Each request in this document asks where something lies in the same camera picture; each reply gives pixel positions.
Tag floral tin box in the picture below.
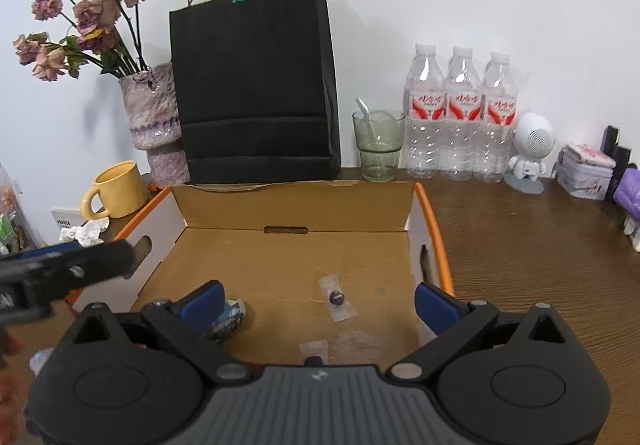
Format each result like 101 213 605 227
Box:
556 144 617 200

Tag crumpled white tissue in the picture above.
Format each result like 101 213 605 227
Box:
59 217 111 246

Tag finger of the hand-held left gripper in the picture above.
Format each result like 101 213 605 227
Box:
47 240 137 300
0 245 81 263

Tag green tinted glass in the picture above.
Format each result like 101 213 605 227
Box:
352 110 406 183

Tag cardboard box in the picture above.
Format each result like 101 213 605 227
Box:
72 180 455 366

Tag clear plastic spoon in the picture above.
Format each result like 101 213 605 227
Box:
355 97 388 178

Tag small white object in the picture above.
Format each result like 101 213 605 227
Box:
622 217 640 252

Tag clear snack bags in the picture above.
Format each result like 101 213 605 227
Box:
0 164 38 253

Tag black paper bag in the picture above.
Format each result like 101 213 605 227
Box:
168 0 342 186

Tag yellow mug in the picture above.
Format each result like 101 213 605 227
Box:
81 161 149 222

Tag dark candy in clear wrapper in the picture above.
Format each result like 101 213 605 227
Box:
318 275 358 323

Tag dried pink rose bouquet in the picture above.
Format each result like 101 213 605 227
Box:
12 0 156 83

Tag purple textured vase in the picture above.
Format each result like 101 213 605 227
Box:
118 62 191 188

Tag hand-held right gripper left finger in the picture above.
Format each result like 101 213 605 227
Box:
72 280 251 386

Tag black upright object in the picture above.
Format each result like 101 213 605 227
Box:
601 125 633 203

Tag purple object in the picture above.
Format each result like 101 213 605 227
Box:
612 164 640 226

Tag foil wrapper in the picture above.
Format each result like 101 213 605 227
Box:
205 299 248 343

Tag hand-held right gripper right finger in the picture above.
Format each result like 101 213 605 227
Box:
390 282 571 383

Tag white robot figure speaker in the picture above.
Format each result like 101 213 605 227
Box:
504 112 555 196

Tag red label water bottle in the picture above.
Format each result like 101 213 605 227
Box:
442 46 483 182
404 44 447 178
475 51 518 184

